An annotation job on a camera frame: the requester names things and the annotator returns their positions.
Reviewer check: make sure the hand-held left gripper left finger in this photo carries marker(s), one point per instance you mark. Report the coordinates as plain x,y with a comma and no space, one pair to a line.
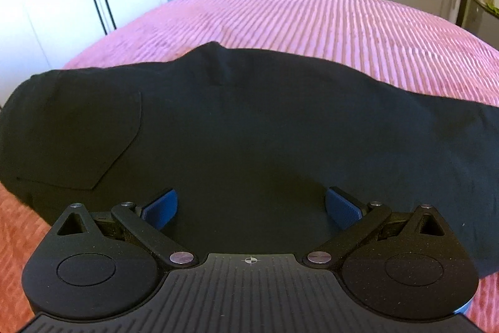
161,205

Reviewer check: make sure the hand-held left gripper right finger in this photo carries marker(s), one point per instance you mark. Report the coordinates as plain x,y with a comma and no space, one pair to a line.
343,206

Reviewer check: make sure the black pants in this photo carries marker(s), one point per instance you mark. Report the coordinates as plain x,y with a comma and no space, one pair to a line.
249,138

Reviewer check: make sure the pink ribbed blanket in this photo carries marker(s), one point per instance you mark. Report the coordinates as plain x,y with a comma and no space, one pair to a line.
335,28

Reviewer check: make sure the dark desk with items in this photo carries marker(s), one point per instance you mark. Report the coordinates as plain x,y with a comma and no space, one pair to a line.
487,11

